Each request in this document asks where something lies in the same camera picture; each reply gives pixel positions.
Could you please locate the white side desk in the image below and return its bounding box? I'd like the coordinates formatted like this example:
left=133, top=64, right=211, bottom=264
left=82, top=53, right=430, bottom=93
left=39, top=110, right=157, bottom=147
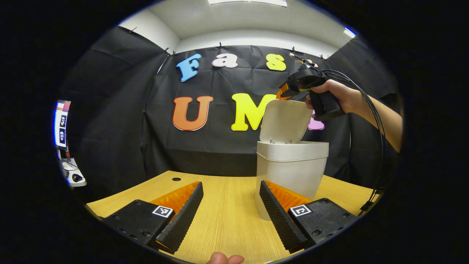
left=60, top=158, right=87, bottom=187

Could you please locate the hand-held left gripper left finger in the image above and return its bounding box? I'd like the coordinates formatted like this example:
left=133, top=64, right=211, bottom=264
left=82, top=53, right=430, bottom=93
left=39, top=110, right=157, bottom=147
left=104, top=181, right=204, bottom=255

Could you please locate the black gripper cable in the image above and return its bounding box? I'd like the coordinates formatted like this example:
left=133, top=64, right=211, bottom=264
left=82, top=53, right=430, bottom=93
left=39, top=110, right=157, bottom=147
left=322, top=69, right=388, bottom=217

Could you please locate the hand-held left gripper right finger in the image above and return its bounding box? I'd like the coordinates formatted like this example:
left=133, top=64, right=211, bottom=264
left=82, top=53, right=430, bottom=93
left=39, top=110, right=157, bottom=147
left=259, top=180, right=361, bottom=254

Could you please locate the white garbage bin with lid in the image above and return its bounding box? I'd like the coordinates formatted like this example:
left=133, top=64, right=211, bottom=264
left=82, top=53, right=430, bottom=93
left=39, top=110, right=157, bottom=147
left=255, top=99, right=329, bottom=221

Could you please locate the computer monitor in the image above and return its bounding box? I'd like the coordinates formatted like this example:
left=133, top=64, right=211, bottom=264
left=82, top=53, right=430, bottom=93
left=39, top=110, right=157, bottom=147
left=54, top=100, right=71, bottom=150

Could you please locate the wooden desktop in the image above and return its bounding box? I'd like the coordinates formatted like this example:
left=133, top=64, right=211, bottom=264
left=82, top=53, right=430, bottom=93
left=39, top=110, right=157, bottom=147
left=86, top=170, right=380, bottom=264

